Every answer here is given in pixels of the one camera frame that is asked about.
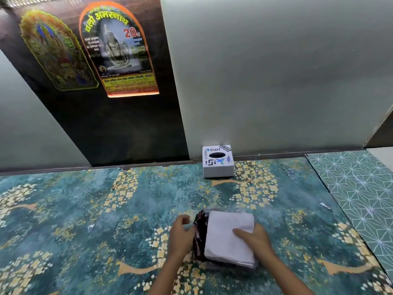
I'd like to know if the person's right hand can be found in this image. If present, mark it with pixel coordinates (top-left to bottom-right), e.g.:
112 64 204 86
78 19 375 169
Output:
232 224 277 260

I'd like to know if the person's left hand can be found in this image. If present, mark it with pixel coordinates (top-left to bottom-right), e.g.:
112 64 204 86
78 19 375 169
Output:
168 214 198 261

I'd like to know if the stack of white paper napkins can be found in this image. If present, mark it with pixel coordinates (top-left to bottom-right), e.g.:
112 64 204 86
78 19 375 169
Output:
204 211 257 269

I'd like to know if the black plastic napkin packet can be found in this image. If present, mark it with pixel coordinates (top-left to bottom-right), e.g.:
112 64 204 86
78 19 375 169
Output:
192 210 259 271

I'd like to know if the person's right forearm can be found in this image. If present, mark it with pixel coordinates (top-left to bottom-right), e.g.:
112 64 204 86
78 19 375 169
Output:
256 251 315 295

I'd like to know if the person's left forearm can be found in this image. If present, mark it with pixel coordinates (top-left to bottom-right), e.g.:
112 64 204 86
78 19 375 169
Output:
147 253 191 295

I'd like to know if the white stickered tissue box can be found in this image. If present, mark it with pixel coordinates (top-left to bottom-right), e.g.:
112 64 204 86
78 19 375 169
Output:
202 144 236 179

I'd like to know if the teal floral table cover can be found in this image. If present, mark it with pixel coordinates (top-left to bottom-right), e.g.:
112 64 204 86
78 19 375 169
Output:
0 156 393 295

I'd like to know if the dark brown wooden panel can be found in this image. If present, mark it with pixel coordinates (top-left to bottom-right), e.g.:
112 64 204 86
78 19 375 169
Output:
0 0 190 168
364 111 393 149

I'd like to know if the green geometric patterned mat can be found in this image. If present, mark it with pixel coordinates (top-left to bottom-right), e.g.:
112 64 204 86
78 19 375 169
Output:
306 150 393 280

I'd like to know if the orange arched statue poster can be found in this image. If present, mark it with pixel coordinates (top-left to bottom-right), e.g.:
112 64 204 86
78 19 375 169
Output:
78 0 160 98

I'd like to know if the green yellow arched poster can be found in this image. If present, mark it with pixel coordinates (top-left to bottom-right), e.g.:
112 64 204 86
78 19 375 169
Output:
19 9 99 91

